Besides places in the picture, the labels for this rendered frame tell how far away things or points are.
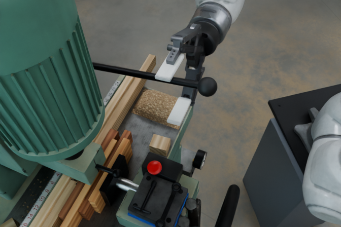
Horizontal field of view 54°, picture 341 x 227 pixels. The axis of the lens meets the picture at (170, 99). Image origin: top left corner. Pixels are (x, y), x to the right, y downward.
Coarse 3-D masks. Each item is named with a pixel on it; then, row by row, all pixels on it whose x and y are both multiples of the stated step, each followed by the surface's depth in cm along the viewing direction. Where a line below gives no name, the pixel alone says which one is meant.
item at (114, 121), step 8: (152, 56) 98; (144, 64) 96; (152, 64) 98; (136, 80) 92; (144, 80) 95; (128, 88) 91; (136, 88) 91; (128, 96) 89; (136, 96) 93; (120, 104) 88; (128, 104) 90; (120, 112) 86; (112, 120) 85; (120, 120) 88; (104, 128) 84; (112, 128) 84; (104, 136) 82; (64, 192) 74; (64, 200) 73; (56, 208) 72; (48, 216) 71; (56, 216) 71; (48, 224) 70; (56, 224) 72
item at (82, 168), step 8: (96, 144) 70; (88, 152) 69; (96, 152) 69; (64, 160) 68; (72, 160) 68; (80, 160) 68; (88, 160) 68; (96, 160) 70; (104, 160) 75; (56, 168) 72; (64, 168) 70; (72, 168) 67; (80, 168) 67; (88, 168) 68; (72, 176) 72; (80, 176) 70; (88, 176) 69; (88, 184) 72
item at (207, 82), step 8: (96, 64) 67; (104, 64) 67; (112, 72) 66; (120, 72) 65; (128, 72) 64; (136, 72) 63; (144, 72) 63; (152, 80) 62; (160, 80) 61; (176, 80) 60; (184, 80) 60; (192, 80) 59; (200, 80) 58; (208, 80) 57; (200, 88) 57; (208, 88) 57; (216, 88) 58; (208, 96) 58
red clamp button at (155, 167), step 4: (148, 164) 69; (152, 164) 69; (156, 164) 69; (160, 164) 69; (148, 168) 68; (152, 168) 68; (156, 168) 68; (160, 168) 68; (152, 172) 68; (156, 172) 68
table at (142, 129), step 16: (128, 112) 91; (192, 112) 96; (128, 128) 88; (144, 128) 88; (160, 128) 88; (144, 144) 85; (176, 144) 88; (128, 176) 80; (112, 208) 76; (80, 224) 74; (96, 224) 74; (112, 224) 74
